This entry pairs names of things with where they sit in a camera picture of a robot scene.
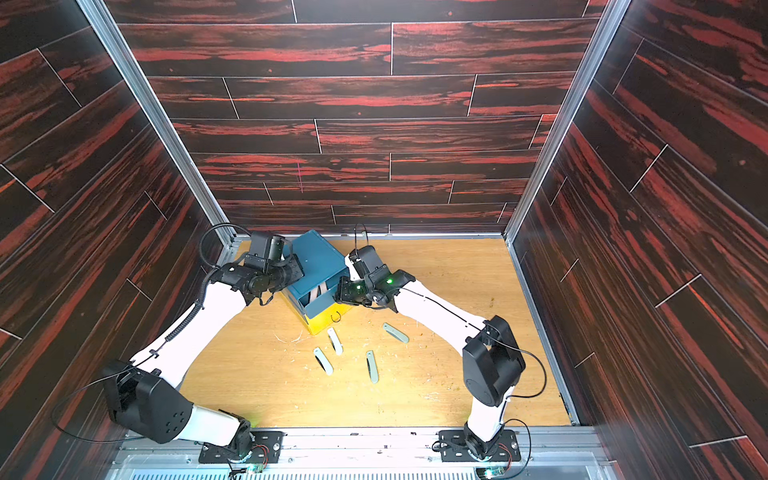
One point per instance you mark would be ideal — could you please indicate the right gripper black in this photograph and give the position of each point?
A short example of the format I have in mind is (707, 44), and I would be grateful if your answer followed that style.
(347, 289)

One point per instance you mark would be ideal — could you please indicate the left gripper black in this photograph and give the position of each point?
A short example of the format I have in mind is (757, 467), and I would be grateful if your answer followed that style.
(297, 271)

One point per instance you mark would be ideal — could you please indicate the teal drawer cabinet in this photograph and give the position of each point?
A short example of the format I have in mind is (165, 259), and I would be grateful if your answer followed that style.
(321, 263)

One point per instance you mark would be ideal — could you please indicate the teal drawer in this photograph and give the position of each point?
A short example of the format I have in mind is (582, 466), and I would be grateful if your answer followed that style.
(300, 303)

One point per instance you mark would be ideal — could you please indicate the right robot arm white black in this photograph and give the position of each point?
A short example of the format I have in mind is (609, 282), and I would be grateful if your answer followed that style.
(492, 362)

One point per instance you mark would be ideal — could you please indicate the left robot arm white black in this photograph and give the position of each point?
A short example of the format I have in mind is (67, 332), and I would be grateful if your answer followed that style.
(142, 394)

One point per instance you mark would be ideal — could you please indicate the green fruit knife upper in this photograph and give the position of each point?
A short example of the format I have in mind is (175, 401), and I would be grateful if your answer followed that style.
(396, 333)

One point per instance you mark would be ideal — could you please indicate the green fruit knife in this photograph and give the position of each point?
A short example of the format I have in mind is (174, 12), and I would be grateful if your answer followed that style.
(372, 367)
(396, 333)

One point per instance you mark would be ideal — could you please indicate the white fruit knife upper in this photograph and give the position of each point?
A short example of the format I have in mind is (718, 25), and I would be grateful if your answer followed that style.
(335, 341)

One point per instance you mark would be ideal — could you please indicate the white fruit knife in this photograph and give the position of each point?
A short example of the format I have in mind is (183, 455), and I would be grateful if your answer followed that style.
(335, 341)
(323, 361)

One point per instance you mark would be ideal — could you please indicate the green fruit knife lower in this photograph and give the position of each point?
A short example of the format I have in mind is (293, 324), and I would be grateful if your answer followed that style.
(372, 367)

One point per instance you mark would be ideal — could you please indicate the white fruit knife lower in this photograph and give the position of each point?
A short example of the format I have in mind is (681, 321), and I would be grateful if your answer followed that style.
(323, 361)

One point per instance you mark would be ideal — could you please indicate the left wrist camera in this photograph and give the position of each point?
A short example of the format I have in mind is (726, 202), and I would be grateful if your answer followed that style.
(266, 245)

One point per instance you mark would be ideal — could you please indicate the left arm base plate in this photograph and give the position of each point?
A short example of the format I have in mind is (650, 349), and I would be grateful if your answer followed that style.
(258, 447)

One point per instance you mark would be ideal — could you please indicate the aluminium front rail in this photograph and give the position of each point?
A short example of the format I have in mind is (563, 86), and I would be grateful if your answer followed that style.
(377, 453)

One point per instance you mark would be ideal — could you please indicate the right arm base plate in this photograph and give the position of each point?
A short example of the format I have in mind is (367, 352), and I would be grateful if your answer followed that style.
(459, 445)

